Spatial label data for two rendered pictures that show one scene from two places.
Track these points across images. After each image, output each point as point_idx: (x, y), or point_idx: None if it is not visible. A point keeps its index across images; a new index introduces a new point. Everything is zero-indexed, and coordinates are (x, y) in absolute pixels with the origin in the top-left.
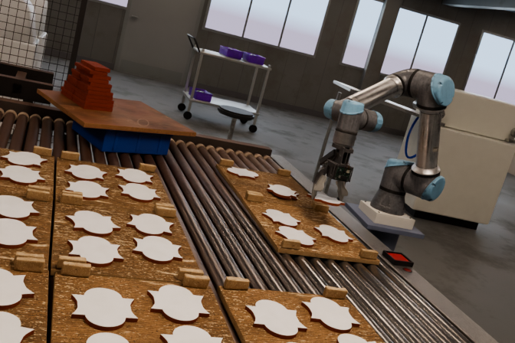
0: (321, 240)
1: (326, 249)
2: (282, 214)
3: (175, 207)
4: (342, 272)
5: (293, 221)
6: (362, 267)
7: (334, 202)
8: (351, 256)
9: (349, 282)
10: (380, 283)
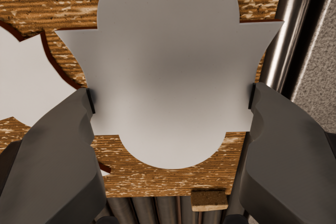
0: (129, 157)
1: (126, 187)
2: (14, 61)
3: None
4: (141, 210)
5: (56, 104)
6: (187, 196)
7: (182, 156)
8: (171, 195)
9: (142, 223)
10: (190, 220)
